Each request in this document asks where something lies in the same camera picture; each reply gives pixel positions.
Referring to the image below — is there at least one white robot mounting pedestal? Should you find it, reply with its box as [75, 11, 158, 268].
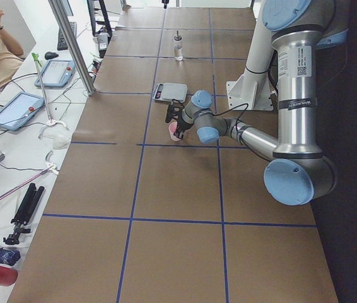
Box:
[226, 1, 274, 111]

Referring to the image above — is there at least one black computer mouse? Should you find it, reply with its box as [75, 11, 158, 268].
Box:
[44, 51, 59, 60]

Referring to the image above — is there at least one aluminium frame post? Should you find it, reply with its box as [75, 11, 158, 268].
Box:
[48, 0, 96, 96]

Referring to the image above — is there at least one near blue teach pendant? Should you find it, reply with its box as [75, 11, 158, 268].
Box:
[0, 92, 44, 131]

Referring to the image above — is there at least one silver digital kitchen scale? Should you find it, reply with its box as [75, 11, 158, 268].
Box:
[152, 83, 187, 103]

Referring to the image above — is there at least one green handled reacher grabber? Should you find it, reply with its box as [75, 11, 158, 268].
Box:
[32, 52, 69, 138]

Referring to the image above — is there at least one crumpled white cloth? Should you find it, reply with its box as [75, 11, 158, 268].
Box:
[38, 126, 72, 150]

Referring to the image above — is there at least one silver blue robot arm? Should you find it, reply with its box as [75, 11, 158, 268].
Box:
[165, 1, 350, 206]

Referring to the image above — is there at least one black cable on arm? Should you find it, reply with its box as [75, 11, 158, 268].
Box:
[211, 103, 250, 121]

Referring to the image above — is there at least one far blue teach pendant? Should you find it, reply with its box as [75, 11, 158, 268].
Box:
[37, 59, 75, 88]

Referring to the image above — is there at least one black keyboard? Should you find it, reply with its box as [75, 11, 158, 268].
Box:
[56, 21, 78, 51]

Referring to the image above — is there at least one pink paper cup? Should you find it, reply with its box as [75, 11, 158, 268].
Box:
[168, 121, 180, 141]

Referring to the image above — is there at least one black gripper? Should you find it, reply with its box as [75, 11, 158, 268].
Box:
[165, 99, 194, 140]

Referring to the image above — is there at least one blue teach pendant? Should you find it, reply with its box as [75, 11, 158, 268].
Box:
[37, 59, 75, 88]
[0, 92, 44, 131]

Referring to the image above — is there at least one black folded tripod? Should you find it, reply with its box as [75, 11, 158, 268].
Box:
[3, 183, 45, 245]

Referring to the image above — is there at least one glass sauce dispenser bottle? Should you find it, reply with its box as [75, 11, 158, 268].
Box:
[173, 30, 184, 61]

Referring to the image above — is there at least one pink reacher grabber stick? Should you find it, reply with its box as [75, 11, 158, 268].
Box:
[0, 150, 59, 201]

